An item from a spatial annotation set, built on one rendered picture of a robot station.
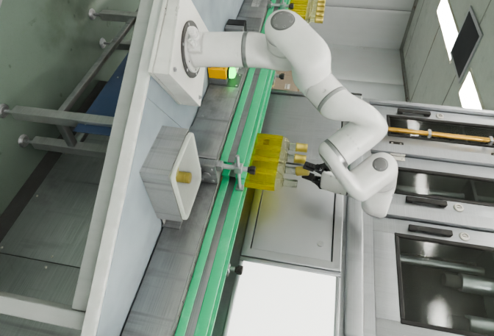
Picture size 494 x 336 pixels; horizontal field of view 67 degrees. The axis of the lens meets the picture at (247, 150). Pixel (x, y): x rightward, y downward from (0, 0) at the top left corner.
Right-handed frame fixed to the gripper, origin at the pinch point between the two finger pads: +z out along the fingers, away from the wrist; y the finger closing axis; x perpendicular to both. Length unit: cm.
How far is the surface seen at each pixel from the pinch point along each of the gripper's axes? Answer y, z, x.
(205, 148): 14.9, 31.4, 16.4
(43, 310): 16, 40, 78
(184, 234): 5.9, 24.4, 42.8
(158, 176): 32, 28, 42
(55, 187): -16, 94, 38
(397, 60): -322, -3, -559
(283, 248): -12.9, -1.3, 25.4
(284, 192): -13.3, 7.3, 3.7
